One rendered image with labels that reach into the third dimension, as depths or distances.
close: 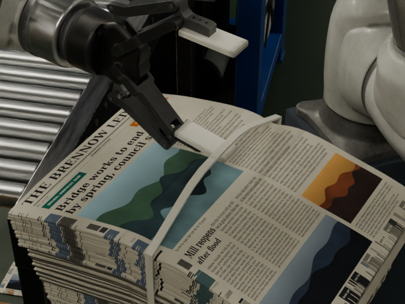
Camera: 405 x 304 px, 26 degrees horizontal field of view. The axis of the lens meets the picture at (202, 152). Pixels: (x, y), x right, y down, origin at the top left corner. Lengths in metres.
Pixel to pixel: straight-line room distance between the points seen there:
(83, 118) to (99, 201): 0.81
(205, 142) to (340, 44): 0.38
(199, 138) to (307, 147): 0.15
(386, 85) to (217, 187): 0.27
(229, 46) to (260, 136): 0.21
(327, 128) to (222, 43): 0.52
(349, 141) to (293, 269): 0.46
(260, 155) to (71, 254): 0.25
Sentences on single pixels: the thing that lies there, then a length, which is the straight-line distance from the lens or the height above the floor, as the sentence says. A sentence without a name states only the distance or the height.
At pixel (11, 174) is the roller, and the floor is 0.79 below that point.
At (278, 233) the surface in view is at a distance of 0.98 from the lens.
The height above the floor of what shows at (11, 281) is 0.01.
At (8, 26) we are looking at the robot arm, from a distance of 1.06.
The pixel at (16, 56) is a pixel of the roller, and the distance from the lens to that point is 2.07.
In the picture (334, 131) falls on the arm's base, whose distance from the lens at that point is 1.40.
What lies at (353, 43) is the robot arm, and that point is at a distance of 1.29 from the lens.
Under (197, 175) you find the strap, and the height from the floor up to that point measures 1.23.
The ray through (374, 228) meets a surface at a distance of 1.03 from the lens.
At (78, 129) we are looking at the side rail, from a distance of 1.79.
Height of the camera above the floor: 1.83
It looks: 37 degrees down
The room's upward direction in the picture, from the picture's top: straight up
